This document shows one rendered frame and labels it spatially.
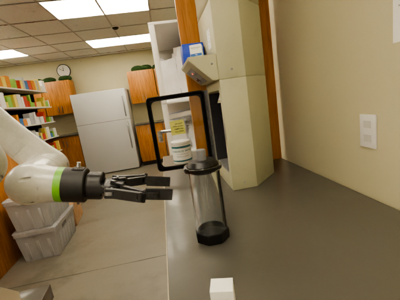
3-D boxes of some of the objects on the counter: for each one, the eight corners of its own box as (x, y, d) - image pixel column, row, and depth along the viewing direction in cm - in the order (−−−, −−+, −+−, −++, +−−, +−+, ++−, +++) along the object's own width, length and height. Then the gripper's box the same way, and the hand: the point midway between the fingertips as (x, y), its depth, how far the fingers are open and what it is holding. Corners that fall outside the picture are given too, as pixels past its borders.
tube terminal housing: (260, 163, 147) (245, 18, 132) (287, 180, 116) (272, -9, 101) (217, 171, 144) (197, 23, 129) (233, 190, 113) (209, -3, 98)
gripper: (75, 184, 58) (174, 187, 62) (97, 162, 81) (169, 165, 85) (75, 216, 60) (172, 217, 63) (97, 185, 82) (168, 187, 86)
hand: (164, 187), depth 74 cm, fingers open, 11 cm apart
